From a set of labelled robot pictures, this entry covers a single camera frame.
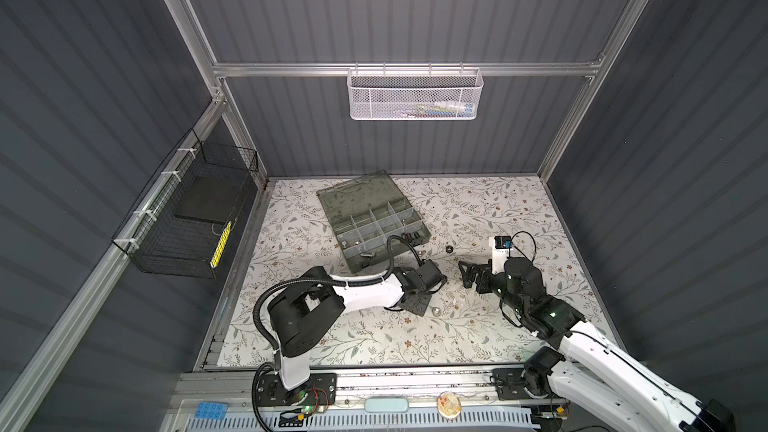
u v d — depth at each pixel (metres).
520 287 0.59
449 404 0.71
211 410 0.70
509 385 0.73
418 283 0.68
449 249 0.99
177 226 0.72
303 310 0.49
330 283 0.50
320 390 0.73
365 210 1.08
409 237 1.02
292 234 1.05
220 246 0.68
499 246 0.68
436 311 0.87
